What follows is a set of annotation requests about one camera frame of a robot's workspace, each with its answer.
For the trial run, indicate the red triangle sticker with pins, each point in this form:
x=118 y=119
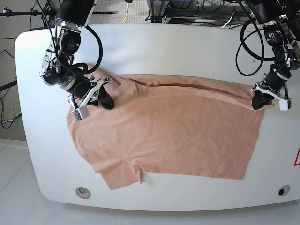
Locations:
x=297 y=160

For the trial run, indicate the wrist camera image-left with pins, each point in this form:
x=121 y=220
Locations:
x=80 y=113

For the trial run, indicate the left table cable grommet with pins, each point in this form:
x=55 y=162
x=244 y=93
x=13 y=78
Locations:
x=83 y=193

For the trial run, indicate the table cable grommet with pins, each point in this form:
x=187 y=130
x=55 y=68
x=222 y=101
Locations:
x=83 y=193
x=284 y=190

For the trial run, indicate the right table cable grommet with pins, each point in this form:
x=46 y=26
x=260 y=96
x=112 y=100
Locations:
x=284 y=190

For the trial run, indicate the black white gripper body image-right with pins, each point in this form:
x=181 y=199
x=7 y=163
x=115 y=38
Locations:
x=274 y=83

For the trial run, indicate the peach pink T-shirt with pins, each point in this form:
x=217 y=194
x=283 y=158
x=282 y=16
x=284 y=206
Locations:
x=169 y=124

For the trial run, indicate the black tripod stand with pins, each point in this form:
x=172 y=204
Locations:
x=23 y=12

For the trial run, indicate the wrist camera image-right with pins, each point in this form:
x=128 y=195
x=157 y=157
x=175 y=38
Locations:
x=285 y=104

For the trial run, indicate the black white gripper body image-left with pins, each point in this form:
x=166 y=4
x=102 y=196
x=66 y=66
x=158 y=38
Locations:
x=82 y=90

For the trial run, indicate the aluminium frame stand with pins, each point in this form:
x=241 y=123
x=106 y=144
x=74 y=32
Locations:
x=225 y=14

